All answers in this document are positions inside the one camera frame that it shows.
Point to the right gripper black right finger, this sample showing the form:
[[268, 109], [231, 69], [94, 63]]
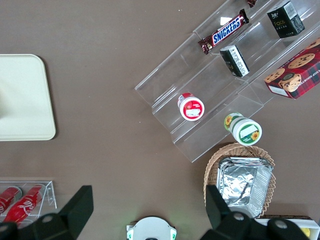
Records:
[[220, 220]]

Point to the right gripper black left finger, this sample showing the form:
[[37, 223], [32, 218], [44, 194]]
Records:
[[75, 212]]

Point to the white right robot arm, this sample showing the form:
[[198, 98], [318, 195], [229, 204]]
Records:
[[150, 228]]

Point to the silver aluminium foil tray stack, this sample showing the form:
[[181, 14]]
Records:
[[245, 185]]

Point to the light tan wicker basket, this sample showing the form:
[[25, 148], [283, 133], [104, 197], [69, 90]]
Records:
[[212, 160]]

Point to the white rectangular snack tray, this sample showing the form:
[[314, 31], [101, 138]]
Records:
[[315, 228]]

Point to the cream plastic serving tray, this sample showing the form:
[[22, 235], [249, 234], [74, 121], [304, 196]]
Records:
[[27, 100]]

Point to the clear acrylic bottle rack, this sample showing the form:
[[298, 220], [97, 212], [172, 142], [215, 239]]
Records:
[[50, 197]]

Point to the red cola bottle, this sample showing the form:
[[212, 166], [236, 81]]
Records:
[[8, 196], [23, 203]]

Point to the yellow snack pack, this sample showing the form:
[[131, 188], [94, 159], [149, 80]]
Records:
[[306, 233]]

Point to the green lid sunflower cup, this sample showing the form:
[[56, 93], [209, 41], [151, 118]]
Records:
[[246, 131]]

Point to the red lid white cup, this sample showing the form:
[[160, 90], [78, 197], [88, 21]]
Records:
[[192, 108]]

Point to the clear acrylic stepped display stand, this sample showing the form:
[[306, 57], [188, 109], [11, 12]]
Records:
[[212, 82]]

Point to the small black box white label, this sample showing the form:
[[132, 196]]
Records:
[[235, 61]]

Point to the red plaid cookie box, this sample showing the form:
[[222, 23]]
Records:
[[295, 72]]

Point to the Snickers chocolate bar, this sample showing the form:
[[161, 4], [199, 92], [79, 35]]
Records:
[[225, 32], [252, 3]]

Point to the small black box Face print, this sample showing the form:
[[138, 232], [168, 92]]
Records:
[[285, 21]]

